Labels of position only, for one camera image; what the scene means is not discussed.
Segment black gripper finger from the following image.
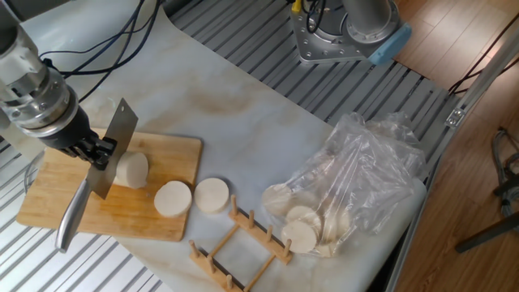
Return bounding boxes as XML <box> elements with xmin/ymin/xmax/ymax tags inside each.
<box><xmin>97</xmin><ymin>136</ymin><xmax>118</xmax><ymax>157</ymax></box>
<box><xmin>80</xmin><ymin>141</ymin><xmax>110</xmax><ymax>171</ymax></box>

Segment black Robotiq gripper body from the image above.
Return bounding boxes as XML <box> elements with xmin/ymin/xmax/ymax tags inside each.
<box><xmin>38</xmin><ymin>105</ymin><xmax>101</xmax><ymax>161</ymax></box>

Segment steel cleaver knife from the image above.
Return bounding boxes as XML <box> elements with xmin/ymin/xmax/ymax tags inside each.
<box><xmin>55</xmin><ymin>97</ymin><xmax>139</xmax><ymax>253</ymax></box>

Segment large white radish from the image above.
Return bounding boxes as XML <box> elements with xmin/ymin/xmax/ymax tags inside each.
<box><xmin>113</xmin><ymin>151</ymin><xmax>150</xmax><ymax>191</ymax></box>

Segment white radish slice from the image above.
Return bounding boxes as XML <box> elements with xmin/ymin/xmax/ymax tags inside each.
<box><xmin>285</xmin><ymin>204</ymin><xmax>324</xmax><ymax>236</ymax></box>
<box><xmin>314</xmin><ymin>241</ymin><xmax>340</xmax><ymax>259</ymax></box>
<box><xmin>193</xmin><ymin>177</ymin><xmax>230</xmax><ymax>215</ymax></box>
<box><xmin>323</xmin><ymin>208</ymin><xmax>352</xmax><ymax>243</ymax></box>
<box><xmin>262</xmin><ymin>183</ymin><xmax>294</xmax><ymax>217</ymax></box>
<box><xmin>280</xmin><ymin>220</ymin><xmax>320</xmax><ymax>255</ymax></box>
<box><xmin>153</xmin><ymin>180</ymin><xmax>193</xmax><ymax>219</ymax></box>

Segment bamboo cutting board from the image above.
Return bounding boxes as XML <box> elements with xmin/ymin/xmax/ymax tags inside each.
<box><xmin>16</xmin><ymin>127</ymin><xmax>203</xmax><ymax>243</ymax></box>

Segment wooden peg rack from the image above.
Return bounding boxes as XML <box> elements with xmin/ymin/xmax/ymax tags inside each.
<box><xmin>189</xmin><ymin>195</ymin><xmax>294</xmax><ymax>292</ymax></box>

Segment clear plastic bag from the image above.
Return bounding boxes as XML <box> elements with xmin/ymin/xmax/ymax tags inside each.
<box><xmin>261</xmin><ymin>111</ymin><xmax>429</xmax><ymax>259</ymax></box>

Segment black metal stand leg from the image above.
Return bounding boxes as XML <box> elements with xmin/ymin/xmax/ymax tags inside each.
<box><xmin>454</xmin><ymin>174</ymin><xmax>519</xmax><ymax>255</ymax></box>

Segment black cable bundle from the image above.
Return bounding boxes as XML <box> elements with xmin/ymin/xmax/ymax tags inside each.
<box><xmin>38</xmin><ymin>0</ymin><xmax>163</xmax><ymax>102</ymax></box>

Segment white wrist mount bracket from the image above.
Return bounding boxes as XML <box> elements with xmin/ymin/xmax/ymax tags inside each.
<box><xmin>0</xmin><ymin>24</ymin><xmax>49</xmax><ymax>102</ymax></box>

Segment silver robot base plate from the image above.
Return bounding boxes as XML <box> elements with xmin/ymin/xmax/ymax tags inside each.
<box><xmin>290</xmin><ymin>0</ymin><xmax>406</xmax><ymax>65</ymax></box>

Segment silver corner bracket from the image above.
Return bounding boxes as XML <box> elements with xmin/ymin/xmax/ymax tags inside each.
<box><xmin>444</xmin><ymin>107</ymin><xmax>465</xmax><ymax>129</ymax></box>

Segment black floor cable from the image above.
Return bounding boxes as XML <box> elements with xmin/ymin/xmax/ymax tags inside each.
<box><xmin>448</xmin><ymin>11</ymin><xmax>519</xmax><ymax>97</ymax></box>

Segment aluminium frame beam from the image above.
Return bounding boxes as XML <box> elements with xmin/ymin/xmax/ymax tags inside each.
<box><xmin>384</xmin><ymin>24</ymin><xmax>519</xmax><ymax>292</ymax></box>

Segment grey cable bundle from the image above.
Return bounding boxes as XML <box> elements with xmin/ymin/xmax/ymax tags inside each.
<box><xmin>490</xmin><ymin>127</ymin><xmax>519</xmax><ymax>220</ymax></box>

